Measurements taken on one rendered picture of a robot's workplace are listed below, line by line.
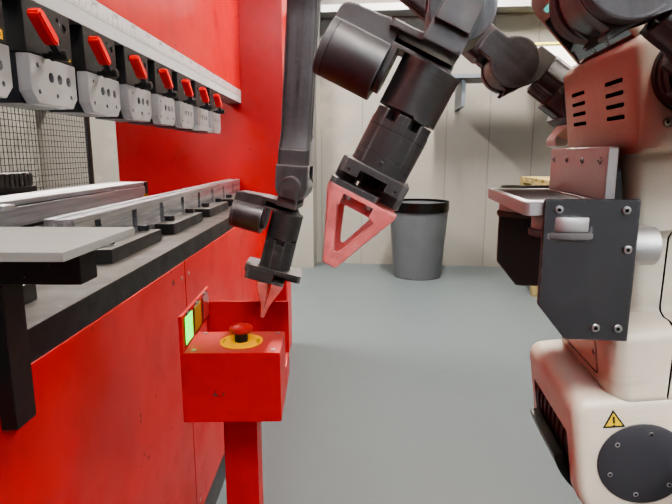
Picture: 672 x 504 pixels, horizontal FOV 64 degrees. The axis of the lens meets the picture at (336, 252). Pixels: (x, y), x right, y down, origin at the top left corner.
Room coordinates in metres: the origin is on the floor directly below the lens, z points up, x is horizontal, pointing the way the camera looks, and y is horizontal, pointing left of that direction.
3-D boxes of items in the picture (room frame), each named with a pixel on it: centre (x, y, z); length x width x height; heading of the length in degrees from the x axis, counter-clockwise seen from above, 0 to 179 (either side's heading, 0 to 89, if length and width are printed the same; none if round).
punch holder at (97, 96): (1.17, 0.53, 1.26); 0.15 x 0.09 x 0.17; 179
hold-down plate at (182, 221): (1.60, 0.47, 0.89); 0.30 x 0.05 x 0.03; 179
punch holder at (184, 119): (1.77, 0.52, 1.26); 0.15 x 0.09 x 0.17; 179
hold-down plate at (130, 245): (1.20, 0.47, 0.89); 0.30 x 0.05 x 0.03; 179
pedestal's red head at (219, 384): (0.91, 0.17, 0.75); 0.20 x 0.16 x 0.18; 1
